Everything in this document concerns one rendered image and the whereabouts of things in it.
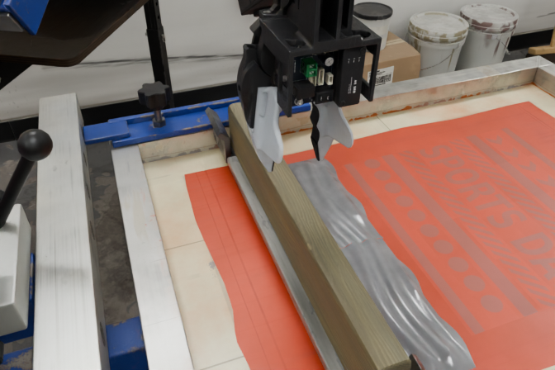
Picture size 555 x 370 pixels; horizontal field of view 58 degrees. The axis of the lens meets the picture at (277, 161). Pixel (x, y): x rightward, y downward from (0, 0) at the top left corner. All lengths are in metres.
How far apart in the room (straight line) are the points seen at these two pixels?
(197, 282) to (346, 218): 0.20
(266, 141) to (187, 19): 2.15
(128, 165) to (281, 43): 0.39
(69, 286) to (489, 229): 0.48
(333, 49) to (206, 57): 2.32
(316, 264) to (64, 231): 0.26
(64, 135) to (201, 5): 1.92
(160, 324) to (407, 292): 0.26
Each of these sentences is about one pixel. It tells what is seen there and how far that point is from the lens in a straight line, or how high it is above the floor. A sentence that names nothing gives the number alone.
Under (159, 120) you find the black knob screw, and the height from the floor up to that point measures 1.01.
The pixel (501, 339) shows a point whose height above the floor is 0.95.
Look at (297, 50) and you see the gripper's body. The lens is 0.35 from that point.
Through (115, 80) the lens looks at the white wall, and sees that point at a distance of 2.64.
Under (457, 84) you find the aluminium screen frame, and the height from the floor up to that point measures 0.99.
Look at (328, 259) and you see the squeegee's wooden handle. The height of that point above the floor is 1.06.
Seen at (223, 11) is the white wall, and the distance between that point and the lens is 2.59.
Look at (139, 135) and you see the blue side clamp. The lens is 0.74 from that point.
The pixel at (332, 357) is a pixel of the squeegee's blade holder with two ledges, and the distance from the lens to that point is 0.48.
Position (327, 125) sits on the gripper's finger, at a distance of 0.47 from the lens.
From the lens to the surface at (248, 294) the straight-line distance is 0.57.
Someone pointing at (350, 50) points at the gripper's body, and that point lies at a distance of 0.37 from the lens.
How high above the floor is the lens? 1.40
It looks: 37 degrees down
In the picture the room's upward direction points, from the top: straight up
